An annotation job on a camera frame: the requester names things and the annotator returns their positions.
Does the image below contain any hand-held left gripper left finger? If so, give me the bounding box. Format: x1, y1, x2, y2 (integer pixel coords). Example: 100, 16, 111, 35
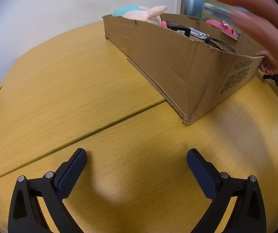
8, 148, 87, 233

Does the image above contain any brown cardboard box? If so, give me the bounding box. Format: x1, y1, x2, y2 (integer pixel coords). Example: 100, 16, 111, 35
102, 13, 265, 126

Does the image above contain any frosted glass door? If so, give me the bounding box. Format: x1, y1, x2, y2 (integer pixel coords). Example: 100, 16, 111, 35
180, 0, 263, 38

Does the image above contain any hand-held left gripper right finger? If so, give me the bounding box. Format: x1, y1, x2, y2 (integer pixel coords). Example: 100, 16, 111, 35
187, 149, 267, 233

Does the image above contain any wooden desktop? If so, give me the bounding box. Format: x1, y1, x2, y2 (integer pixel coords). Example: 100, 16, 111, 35
0, 21, 278, 233

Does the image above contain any black cable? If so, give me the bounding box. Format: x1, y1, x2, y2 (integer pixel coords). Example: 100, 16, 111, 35
205, 37, 236, 54

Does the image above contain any person's right hand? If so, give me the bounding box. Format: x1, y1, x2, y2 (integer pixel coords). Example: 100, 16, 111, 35
205, 0, 278, 76

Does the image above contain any white flat device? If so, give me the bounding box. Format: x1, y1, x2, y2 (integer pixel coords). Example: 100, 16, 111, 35
189, 27, 210, 39

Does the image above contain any black product box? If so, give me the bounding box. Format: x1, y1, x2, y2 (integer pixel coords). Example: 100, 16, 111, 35
166, 21, 192, 38

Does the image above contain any teal and pink plush toy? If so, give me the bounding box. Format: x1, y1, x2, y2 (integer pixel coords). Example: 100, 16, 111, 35
112, 5, 168, 29

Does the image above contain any yellow shelf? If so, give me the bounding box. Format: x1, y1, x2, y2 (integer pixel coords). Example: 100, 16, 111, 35
202, 0, 243, 38

